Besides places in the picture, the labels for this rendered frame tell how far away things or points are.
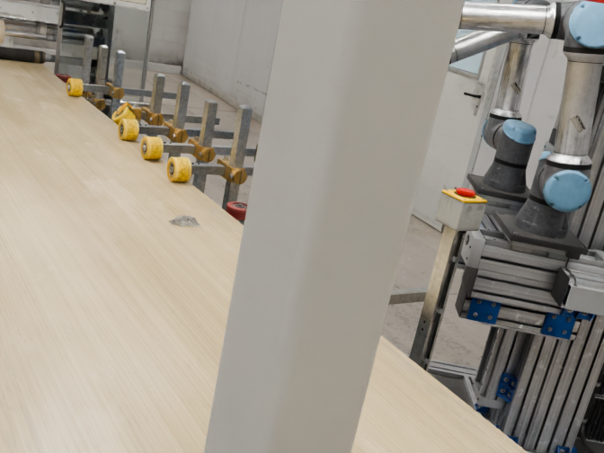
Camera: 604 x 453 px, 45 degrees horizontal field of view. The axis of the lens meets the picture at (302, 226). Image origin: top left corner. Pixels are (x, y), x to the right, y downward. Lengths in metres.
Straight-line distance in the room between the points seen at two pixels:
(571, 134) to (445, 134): 3.76
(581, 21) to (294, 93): 1.70
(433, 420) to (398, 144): 1.09
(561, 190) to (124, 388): 1.24
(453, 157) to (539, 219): 3.50
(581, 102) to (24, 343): 1.42
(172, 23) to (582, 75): 9.43
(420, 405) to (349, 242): 1.11
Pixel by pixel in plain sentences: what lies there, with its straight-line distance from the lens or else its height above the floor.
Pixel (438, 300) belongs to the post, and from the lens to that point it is 1.63.
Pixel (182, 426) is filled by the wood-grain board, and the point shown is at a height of 0.90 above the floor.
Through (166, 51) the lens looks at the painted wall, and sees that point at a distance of 11.10.
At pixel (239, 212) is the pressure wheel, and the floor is 0.90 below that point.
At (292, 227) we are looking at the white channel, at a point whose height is 1.49.
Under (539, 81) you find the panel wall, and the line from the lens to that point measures 5.07.
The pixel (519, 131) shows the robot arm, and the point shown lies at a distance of 2.60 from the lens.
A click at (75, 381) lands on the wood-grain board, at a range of 1.26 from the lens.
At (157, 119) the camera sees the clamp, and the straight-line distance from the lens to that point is 3.04.
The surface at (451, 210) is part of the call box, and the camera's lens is 1.56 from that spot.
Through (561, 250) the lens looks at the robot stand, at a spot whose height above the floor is 1.02.
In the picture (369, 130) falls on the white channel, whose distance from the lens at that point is 0.26.
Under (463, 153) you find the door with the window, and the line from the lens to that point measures 5.53.
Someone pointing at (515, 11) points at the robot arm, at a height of 1.62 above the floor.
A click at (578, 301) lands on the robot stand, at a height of 0.91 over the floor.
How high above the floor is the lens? 1.57
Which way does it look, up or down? 18 degrees down
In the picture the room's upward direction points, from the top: 11 degrees clockwise
